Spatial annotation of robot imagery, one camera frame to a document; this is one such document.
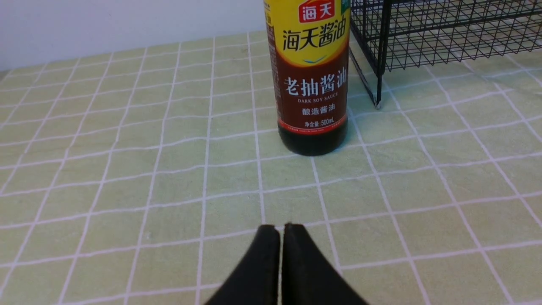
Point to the dark soy sauce bottle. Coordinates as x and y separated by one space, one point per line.
309 52

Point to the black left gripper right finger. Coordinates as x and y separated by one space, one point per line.
308 278

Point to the green checkered tablecloth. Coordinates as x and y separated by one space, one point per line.
140 177

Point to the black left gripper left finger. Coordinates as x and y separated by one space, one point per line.
254 280

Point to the black wire mesh rack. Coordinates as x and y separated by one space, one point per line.
395 34

